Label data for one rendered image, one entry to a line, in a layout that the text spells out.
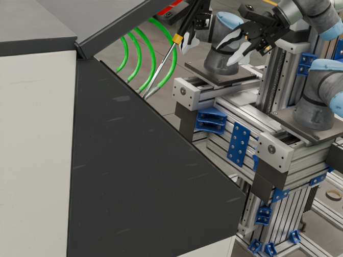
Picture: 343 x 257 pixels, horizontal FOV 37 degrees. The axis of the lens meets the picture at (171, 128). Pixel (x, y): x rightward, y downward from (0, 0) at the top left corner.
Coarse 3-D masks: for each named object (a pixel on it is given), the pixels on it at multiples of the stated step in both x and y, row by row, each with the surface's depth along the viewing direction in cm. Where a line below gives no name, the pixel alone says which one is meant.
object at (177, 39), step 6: (198, 0) 111; (204, 0) 112; (192, 6) 112; (198, 6) 112; (192, 12) 112; (186, 18) 112; (192, 18) 112; (186, 24) 113; (180, 30) 113; (186, 30) 113; (174, 36) 114; (180, 36) 113; (174, 42) 114; (168, 54) 115; (162, 66) 116; (156, 72) 116; (156, 78) 117; (150, 84) 117; (144, 96) 118
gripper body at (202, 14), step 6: (192, 0) 166; (210, 0) 169; (204, 6) 168; (198, 12) 169; (204, 12) 170; (198, 18) 167; (204, 18) 169; (210, 18) 170; (180, 24) 171; (198, 24) 170; (204, 24) 170
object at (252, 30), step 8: (280, 16) 144; (248, 24) 149; (256, 24) 148; (280, 24) 148; (288, 24) 146; (248, 32) 148; (256, 32) 146; (264, 32) 145; (272, 32) 149; (280, 32) 149; (248, 40) 148; (264, 40) 149; (272, 40) 148; (256, 48) 150; (264, 48) 150; (272, 48) 151
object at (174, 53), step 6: (150, 18) 146; (156, 24) 148; (162, 30) 150; (168, 36) 152; (174, 48) 156; (174, 54) 157; (174, 60) 158; (174, 66) 159; (168, 72) 160; (168, 78) 160; (162, 84) 160
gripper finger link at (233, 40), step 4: (232, 32) 152; (236, 32) 151; (240, 32) 150; (228, 36) 152; (232, 36) 151; (236, 36) 150; (240, 36) 151; (244, 36) 152; (224, 40) 152; (228, 40) 151; (232, 40) 152; (236, 40) 151; (240, 40) 153; (220, 44) 152; (224, 44) 152; (228, 44) 154; (232, 44) 154; (236, 44) 155; (216, 48) 153; (220, 48) 153; (232, 48) 156
